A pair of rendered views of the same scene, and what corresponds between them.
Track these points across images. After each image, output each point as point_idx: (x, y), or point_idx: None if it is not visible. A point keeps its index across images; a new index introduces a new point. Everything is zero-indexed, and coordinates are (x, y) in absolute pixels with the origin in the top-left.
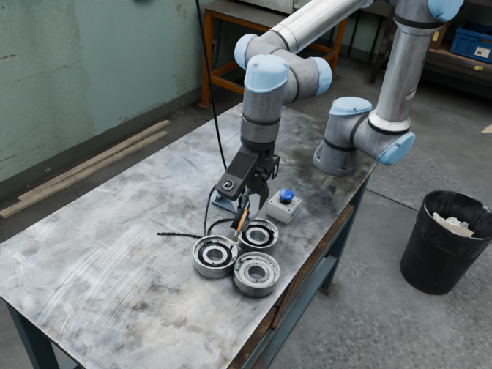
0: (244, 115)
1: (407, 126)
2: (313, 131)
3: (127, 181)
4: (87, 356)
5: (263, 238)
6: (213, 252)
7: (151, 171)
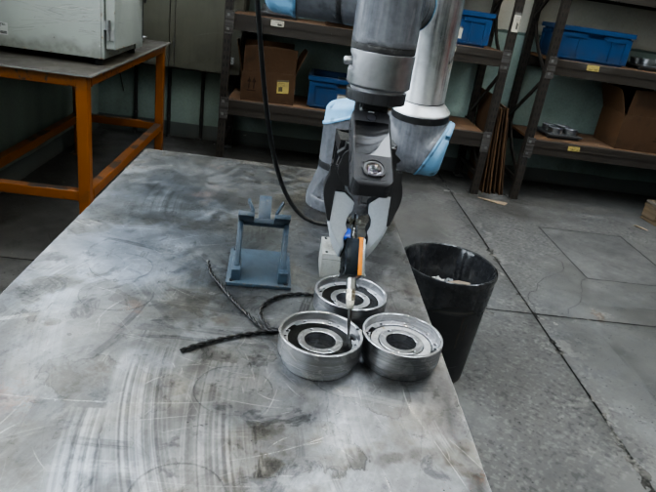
0: (372, 44)
1: (448, 111)
2: (274, 176)
3: (37, 293)
4: None
5: (354, 303)
6: (307, 343)
7: (72, 268)
